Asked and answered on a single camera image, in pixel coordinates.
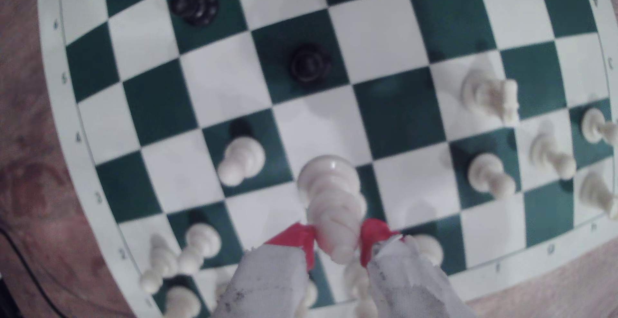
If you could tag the black chess knight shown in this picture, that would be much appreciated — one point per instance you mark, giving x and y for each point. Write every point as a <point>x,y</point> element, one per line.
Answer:
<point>195,6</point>

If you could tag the tall white chess piece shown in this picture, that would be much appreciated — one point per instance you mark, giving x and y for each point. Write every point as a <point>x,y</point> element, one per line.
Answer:
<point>333,202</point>

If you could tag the black chess pawn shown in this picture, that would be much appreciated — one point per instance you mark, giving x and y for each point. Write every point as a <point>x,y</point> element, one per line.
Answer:
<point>310,63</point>

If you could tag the white chess knight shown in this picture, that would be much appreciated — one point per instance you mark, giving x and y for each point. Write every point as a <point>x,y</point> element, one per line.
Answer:
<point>490,95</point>

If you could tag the white chess pawn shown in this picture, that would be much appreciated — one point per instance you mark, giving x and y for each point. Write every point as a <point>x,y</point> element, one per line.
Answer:
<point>200,243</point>
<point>595,126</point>
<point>241,158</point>
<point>159,262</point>
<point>550,156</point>
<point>487,174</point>

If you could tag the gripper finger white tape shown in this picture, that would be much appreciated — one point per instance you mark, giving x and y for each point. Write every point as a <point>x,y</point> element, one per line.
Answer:
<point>410,284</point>
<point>270,284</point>

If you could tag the green white chess board mat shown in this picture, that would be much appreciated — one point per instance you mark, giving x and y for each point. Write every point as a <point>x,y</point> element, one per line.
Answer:
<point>396,115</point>

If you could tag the white chess bishop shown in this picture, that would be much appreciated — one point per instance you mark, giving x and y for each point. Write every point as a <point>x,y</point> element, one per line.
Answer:
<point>309,295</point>

